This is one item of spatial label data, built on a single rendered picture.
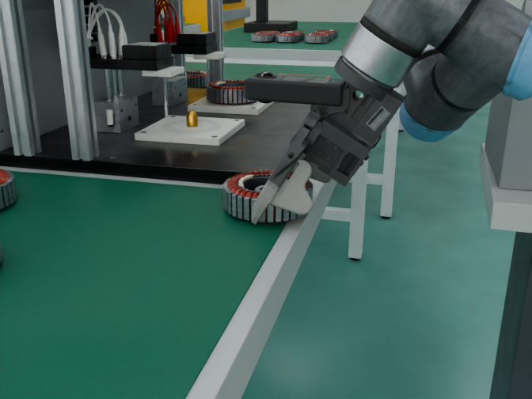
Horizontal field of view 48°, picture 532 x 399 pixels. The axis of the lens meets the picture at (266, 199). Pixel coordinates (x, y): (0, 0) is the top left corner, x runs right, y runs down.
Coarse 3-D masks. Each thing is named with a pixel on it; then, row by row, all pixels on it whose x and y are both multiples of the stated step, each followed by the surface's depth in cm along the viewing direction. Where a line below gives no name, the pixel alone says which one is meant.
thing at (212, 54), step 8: (184, 32) 123; (192, 32) 123; (200, 32) 123; (208, 32) 123; (184, 40) 121; (192, 40) 121; (200, 40) 120; (208, 40) 121; (176, 48) 122; (184, 48) 121; (192, 48) 121; (200, 48) 120; (208, 48) 121; (216, 48) 126; (200, 56) 122; (208, 56) 121; (216, 56) 121; (224, 56) 125
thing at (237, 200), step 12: (228, 180) 74; (240, 180) 74; (252, 180) 76; (264, 180) 77; (228, 192) 71; (240, 192) 70; (252, 192) 70; (312, 192) 73; (228, 204) 72; (240, 204) 70; (252, 204) 69; (240, 216) 70; (264, 216) 69; (276, 216) 69; (288, 216) 70; (300, 216) 71
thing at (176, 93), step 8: (152, 80) 125; (160, 80) 125; (168, 80) 125; (176, 80) 126; (184, 80) 130; (152, 88) 126; (160, 88) 125; (168, 88) 125; (176, 88) 126; (184, 88) 131; (152, 96) 126; (160, 96) 126; (168, 96) 125; (176, 96) 126; (184, 96) 131; (160, 104) 127; (168, 104) 126; (176, 104) 127
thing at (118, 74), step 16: (128, 48) 99; (144, 48) 98; (160, 48) 99; (96, 64) 101; (112, 64) 100; (128, 64) 99; (144, 64) 99; (160, 64) 99; (112, 80) 104; (112, 96) 106
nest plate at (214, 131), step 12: (168, 120) 108; (180, 120) 108; (204, 120) 108; (216, 120) 108; (228, 120) 108; (240, 120) 108; (144, 132) 100; (156, 132) 100; (168, 132) 100; (180, 132) 100; (192, 132) 100; (204, 132) 100; (216, 132) 100; (228, 132) 100; (204, 144) 97; (216, 144) 96
